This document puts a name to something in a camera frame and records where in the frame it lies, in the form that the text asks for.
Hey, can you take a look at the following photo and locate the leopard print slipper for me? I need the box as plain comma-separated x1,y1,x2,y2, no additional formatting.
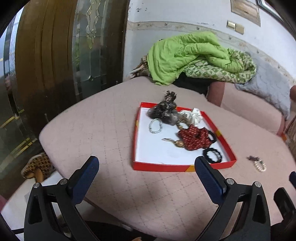
21,152,55,183

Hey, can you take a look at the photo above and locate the red polka dot scrunchie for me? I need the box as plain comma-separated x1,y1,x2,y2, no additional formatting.
178,125,212,151

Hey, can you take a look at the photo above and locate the orange clear plastic box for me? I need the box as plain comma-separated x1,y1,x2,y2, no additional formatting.
281,133,287,142

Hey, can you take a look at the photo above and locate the grey quilted pillow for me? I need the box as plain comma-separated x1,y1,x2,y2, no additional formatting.
235,52,291,120

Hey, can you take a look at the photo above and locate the black small scrunchie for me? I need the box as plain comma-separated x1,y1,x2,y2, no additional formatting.
207,130,217,144

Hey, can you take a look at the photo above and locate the leopard print hair tie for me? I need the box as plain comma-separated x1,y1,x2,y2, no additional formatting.
176,120,190,131

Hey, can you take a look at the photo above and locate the pink bolster cushion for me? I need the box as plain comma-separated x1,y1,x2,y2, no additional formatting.
207,81,285,136

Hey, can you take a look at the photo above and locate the gold wall switch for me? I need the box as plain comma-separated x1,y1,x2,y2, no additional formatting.
226,20,245,35

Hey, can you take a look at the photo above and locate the dark feather hair clip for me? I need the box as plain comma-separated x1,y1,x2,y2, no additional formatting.
247,156,261,162

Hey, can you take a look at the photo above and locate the framed wall picture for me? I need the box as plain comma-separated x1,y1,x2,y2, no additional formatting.
230,0,261,27

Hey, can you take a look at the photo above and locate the green quilted comforter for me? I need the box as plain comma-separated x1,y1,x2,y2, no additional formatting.
147,32,256,85

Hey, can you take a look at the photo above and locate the grey furry scrunchie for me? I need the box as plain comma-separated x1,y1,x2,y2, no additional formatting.
147,101,179,126

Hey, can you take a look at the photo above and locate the brown hair claw clip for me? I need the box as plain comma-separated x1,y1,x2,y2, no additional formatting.
164,90,177,104

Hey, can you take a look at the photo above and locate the black wavy hair band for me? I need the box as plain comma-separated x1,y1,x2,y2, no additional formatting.
203,148,222,164

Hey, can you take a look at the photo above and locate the white cherry print scrunchie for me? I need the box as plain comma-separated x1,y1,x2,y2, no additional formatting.
178,108,203,127

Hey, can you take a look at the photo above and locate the wooden glass door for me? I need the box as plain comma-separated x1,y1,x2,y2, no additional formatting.
1,1,129,199

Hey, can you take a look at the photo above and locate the pale jade bead bracelet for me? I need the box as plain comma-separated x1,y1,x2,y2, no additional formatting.
148,117,163,135

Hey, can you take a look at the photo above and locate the striped floral sofa cushion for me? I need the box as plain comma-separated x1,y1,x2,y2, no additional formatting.
285,117,296,157

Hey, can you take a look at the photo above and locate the red white shallow box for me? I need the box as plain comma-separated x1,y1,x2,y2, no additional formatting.
132,102,236,172

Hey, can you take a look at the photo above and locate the white pearl bracelet green bead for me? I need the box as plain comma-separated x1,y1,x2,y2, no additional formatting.
254,159,267,172

